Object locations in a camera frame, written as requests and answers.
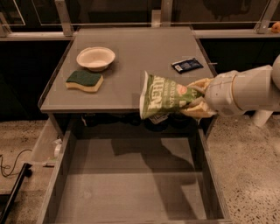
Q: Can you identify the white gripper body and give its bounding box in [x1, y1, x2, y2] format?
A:
[205, 70, 244, 116]

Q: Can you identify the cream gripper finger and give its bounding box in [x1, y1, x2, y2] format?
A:
[187, 78, 212, 94]
[180, 97, 217, 118]

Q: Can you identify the green jalapeno chip bag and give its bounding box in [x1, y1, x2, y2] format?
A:
[139, 73, 204, 119]

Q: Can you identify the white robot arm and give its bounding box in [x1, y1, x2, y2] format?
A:
[181, 55, 280, 127]

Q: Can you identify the grey cabinet with counter top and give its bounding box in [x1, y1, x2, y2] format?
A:
[38, 26, 232, 139]

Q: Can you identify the open grey top drawer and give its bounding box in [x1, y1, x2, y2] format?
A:
[38, 127, 232, 224]

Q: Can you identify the dark blue snack packet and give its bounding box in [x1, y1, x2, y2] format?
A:
[171, 58, 203, 74]

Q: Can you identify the orange fruit on ledge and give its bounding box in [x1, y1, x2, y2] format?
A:
[271, 22, 280, 33]

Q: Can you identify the white paper bowl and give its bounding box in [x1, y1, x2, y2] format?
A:
[76, 47, 116, 72]

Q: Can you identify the green and yellow sponge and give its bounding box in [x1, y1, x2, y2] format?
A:
[66, 70, 103, 93]

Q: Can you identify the black stand leg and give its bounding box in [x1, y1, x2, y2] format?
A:
[0, 163, 32, 224]

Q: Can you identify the metal railing frame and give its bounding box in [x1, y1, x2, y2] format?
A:
[0, 0, 280, 40]

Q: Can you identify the black cable on floor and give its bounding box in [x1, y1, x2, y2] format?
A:
[0, 148, 33, 178]

